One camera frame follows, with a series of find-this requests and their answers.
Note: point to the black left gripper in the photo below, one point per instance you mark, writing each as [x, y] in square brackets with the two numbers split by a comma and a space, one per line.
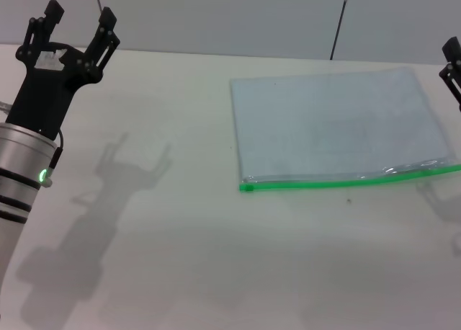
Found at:
[45, 92]

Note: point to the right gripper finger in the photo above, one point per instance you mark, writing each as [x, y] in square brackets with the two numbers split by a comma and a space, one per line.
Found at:
[454, 78]

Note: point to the clear document bag green zipper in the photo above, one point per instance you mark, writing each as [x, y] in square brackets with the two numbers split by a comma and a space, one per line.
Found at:
[335, 128]

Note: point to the green zipper slider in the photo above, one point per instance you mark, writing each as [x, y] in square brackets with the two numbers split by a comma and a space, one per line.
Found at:
[246, 188]

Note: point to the left gripper silver connector plug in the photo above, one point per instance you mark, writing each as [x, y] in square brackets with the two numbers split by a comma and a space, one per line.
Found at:
[4, 107]

